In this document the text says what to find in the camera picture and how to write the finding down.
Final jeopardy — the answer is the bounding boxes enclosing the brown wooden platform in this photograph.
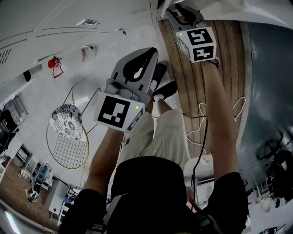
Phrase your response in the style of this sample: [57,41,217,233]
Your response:
[159,19,249,161]

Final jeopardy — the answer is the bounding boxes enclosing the floral seat cushion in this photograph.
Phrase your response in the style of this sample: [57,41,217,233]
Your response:
[51,103,83,140]

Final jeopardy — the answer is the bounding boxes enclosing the clear water jug red label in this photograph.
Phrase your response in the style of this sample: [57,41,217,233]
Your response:
[80,44,98,63]

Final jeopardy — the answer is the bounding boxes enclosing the person's left forearm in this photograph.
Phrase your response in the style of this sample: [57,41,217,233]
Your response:
[86,128,126,190]

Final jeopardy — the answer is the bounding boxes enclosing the person's shin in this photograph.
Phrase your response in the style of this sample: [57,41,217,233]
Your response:
[157,98,175,115]
[146,89,153,114]

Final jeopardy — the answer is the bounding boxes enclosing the gold wire chair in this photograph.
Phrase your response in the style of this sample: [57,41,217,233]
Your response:
[46,80,102,171]

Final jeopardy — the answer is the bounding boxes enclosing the black office chair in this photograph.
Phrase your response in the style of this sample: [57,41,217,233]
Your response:
[256,130,293,203]

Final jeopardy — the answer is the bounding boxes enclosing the grey shoulder strap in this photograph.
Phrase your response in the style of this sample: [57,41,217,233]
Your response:
[89,193,129,234]
[196,212,224,234]

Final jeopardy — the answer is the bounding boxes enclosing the long white cable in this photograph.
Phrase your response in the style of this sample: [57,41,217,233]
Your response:
[186,102,214,165]

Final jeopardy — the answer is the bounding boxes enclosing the person's black shirt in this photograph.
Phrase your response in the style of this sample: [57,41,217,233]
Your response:
[66,156,249,234]

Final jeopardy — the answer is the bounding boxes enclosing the person's left shin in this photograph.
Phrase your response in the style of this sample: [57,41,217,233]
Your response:
[146,89,153,114]

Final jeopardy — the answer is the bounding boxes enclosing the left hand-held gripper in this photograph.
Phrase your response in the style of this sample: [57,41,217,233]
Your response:
[93,48,159,133]

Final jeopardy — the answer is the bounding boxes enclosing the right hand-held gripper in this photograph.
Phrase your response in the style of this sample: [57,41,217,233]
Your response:
[164,5,217,63]

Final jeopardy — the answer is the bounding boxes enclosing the black shoe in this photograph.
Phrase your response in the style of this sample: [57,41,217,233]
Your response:
[151,63,168,91]
[152,81,178,101]

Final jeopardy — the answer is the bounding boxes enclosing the person's beige trousers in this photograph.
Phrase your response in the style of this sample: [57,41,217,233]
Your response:
[123,109,191,170]

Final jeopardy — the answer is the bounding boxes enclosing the person's right shin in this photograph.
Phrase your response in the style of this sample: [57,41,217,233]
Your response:
[157,98,175,115]

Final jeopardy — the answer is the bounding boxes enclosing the white metal locker cabinet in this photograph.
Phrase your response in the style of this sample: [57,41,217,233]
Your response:
[0,0,165,86]

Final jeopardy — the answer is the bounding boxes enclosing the beige box appliance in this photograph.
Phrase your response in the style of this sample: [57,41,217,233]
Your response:
[22,64,43,82]

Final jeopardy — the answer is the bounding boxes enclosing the person's right forearm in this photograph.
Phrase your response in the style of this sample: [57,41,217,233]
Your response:
[200,58,240,183]

